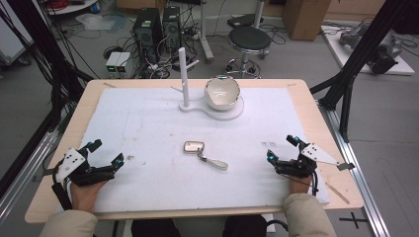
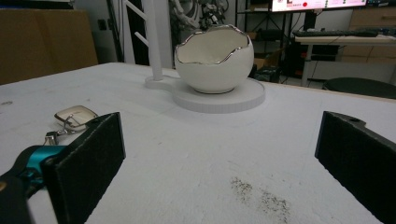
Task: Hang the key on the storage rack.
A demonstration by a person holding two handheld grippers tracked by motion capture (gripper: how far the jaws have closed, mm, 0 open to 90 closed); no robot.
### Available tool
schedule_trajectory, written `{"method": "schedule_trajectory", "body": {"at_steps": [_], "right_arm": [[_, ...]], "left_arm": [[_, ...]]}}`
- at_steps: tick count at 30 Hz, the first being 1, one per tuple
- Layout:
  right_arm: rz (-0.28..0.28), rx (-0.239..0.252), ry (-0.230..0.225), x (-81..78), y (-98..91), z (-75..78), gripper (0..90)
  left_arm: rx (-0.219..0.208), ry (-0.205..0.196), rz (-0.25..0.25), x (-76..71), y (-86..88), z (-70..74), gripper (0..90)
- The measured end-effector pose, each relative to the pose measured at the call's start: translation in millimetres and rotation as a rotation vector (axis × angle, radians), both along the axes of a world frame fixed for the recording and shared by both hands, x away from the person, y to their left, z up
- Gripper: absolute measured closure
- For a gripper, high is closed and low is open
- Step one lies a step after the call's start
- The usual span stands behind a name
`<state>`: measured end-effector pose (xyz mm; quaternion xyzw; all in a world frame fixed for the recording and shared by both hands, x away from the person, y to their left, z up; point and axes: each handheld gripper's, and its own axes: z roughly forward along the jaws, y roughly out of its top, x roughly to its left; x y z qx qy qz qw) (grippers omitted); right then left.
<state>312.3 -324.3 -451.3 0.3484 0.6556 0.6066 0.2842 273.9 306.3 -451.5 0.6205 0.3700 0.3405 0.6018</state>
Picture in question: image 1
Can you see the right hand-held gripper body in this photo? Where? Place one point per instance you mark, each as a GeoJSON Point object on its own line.
{"type": "Point", "coordinates": [316, 154]}

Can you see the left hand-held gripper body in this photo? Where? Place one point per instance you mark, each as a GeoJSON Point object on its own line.
{"type": "Point", "coordinates": [74, 164]}

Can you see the person's left hand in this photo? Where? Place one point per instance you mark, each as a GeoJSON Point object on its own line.
{"type": "Point", "coordinates": [85, 196]}

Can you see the person's right hand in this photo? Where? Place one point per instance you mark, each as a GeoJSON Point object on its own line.
{"type": "Point", "coordinates": [299, 187]}

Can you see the wooden table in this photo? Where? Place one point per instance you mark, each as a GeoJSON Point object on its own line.
{"type": "Point", "coordinates": [316, 131]}

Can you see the thin wooden stick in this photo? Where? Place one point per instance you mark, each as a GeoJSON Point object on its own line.
{"type": "Point", "coordinates": [337, 193]}

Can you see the white table mat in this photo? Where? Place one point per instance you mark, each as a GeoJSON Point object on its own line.
{"type": "Point", "coordinates": [158, 131]}

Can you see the white ceramic bowl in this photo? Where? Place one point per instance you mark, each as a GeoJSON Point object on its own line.
{"type": "Point", "coordinates": [222, 93]}

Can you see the white power supply box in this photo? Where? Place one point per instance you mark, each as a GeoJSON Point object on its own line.
{"type": "Point", "coordinates": [124, 62]}
{"type": "Point", "coordinates": [112, 62]}

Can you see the white board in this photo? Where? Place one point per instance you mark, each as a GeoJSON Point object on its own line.
{"type": "Point", "coordinates": [336, 49]}

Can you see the white stand with pegs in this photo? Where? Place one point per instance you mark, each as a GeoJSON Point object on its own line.
{"type": "Point", "coordinates": [184, 82]}

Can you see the black round stool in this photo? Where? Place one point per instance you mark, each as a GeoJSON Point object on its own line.
{"type": "Point", "coordinates": [249, 39]}

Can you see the cardboard box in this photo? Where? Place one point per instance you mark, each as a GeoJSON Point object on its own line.
{"type": "Point", "coordinates": [304, 18]}

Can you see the clear plastic sheet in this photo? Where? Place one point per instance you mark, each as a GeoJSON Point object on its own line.
{"type": "Point", "coordinates": [99, 21]}

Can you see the grey machine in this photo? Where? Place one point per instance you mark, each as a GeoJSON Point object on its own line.
{"type": "Point", "coordinates": [382, 49]}

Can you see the black computer tower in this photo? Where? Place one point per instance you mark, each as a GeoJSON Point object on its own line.
{"type": "Point", "coordinates": [146, 28]}
{"type": "Point", "coordinates": [172, 26]}

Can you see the white desk leg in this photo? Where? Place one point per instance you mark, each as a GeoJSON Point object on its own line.
{"type": "Point", "coordinates": [206, 33]}

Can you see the round white table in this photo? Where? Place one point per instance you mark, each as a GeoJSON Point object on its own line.
{"type": "Point", "coordinates": [72, 6]}

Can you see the aluminium rail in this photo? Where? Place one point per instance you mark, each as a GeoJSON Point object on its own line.
{"type": "Point", "coordinates": [29, 164]}
{"type": "Point", "coordinates": [355, 171]}

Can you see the black metal frame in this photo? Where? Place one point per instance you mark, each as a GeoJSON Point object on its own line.
{"type": "Point", "coordinates": [42, 52]}
{"type": "Point", "coordinates": [359, 56]}

